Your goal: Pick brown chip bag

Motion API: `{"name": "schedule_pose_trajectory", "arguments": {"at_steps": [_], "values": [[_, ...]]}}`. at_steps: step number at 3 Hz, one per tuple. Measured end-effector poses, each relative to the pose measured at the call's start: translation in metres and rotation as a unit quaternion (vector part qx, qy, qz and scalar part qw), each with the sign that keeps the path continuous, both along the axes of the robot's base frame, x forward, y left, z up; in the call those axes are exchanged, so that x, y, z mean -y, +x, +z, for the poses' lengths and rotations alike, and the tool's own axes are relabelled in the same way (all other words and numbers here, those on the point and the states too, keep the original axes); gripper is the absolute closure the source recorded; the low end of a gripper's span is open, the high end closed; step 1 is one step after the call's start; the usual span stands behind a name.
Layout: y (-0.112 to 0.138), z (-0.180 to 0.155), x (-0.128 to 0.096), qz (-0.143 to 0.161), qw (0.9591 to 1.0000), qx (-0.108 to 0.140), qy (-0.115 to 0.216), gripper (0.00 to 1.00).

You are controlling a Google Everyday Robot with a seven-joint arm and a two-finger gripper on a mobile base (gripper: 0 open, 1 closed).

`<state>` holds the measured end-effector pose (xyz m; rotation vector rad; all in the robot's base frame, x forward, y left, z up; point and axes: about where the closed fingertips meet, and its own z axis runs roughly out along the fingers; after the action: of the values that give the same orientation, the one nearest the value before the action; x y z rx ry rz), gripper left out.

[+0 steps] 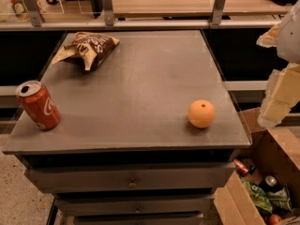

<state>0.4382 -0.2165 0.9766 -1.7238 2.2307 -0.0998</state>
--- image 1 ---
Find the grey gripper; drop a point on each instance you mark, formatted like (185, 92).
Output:
(290, 37)

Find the brown chip bag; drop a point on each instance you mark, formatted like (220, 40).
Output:
(91, 48)

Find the green snack bag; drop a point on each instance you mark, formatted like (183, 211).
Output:
(258, 197)

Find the cardboard box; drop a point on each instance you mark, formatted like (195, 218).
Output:
(273, 151)

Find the orange fruit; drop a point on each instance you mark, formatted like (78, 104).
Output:
(201, 113)

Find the red can in box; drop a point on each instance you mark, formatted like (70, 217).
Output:
(240, 167)

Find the dark can in box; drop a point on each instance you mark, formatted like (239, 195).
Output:
(270, 183)

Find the red apple in box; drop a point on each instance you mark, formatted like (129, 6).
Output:
(274, 220)

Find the wooden table behind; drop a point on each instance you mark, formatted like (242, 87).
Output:
(161, 8)

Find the grey drawer cabinet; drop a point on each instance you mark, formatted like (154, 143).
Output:
(124, 152)

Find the red soda can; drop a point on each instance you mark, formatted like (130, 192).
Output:
(37, 102)

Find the snack package top left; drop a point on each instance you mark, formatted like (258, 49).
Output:
(13, 11)

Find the metal bracket post right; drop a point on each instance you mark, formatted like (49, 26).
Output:
(217, 12)

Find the metal bracket post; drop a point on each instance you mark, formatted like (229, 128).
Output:
(108, 12)
(34, 13)
(217, 12)

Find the metal bracket post middle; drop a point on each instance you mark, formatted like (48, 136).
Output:
(108, 12)

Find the metal bracket post left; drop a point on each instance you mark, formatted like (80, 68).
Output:
(34, 13)

